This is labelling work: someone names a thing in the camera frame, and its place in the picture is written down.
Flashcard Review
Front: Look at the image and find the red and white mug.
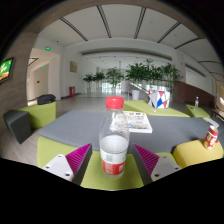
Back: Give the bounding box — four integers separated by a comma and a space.
202, 125, 220, 150

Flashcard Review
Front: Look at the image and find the white printed magazine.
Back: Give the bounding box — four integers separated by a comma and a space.
122, 110, 153, 134

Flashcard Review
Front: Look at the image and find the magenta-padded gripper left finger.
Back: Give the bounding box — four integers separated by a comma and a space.
41, 143, 93, 186

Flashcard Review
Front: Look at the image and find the green wall screen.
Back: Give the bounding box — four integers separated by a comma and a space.
0, 57, 15, 84

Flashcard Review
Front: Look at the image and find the framed wall plaque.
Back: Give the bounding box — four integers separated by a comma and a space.
69, 60, 78, 74

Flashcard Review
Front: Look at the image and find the small green ottoman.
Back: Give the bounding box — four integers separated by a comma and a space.
185, 104, 212, 118

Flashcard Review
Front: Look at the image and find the clear red-capped water bottle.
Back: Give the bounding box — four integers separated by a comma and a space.
98, 96, 131, 179

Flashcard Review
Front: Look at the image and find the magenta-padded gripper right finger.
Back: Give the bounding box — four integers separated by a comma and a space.
133, 143, 183, 186

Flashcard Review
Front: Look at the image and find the group of potted plants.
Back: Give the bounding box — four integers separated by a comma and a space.
82, 59, 183, 89

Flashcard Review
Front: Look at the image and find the wide green ottoman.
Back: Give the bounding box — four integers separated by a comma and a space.
123, 99, 190, 118

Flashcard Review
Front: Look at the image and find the green ottoman with bag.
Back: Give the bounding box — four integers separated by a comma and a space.
18, 101, 58, 130

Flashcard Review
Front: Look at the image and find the black bag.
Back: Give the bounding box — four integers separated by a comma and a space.
36, 93, 57, 106

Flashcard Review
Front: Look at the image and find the small clear drink bottle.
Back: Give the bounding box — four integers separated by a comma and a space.
193, 96, 200, 112

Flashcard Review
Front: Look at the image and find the red blue white cube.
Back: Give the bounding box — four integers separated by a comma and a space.
147, 89, 171, 110

